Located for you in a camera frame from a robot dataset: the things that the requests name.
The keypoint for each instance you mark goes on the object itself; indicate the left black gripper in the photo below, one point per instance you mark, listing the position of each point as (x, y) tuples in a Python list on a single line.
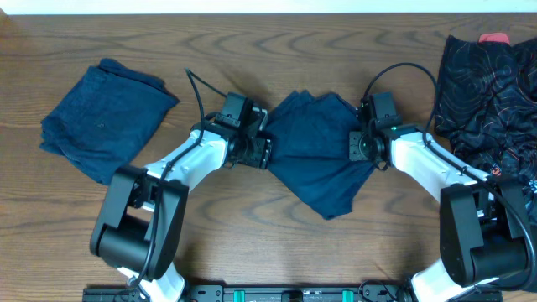
[(263, 154)]

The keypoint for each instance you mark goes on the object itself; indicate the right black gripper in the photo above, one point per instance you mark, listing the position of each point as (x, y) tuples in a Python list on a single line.
[(355, 154)]

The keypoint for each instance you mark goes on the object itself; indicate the navy blue shorts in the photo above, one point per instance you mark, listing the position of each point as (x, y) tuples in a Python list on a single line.
[(310, 153)]

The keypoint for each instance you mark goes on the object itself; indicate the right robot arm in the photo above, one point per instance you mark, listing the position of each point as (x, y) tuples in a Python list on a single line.
[(486, 241)]

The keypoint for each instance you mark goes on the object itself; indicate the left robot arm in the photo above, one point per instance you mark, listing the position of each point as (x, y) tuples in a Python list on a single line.
[(138, 228)]

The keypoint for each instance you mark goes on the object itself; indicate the black patterned sports garment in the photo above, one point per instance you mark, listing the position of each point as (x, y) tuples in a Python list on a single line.
[(487, 108)]

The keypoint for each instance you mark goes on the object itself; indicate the folded navy blue garment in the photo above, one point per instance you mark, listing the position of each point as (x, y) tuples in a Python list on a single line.
[(106, 119)]

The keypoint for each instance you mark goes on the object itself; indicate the black mounting rail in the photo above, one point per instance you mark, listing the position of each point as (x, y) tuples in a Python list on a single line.
[(218, 293)]

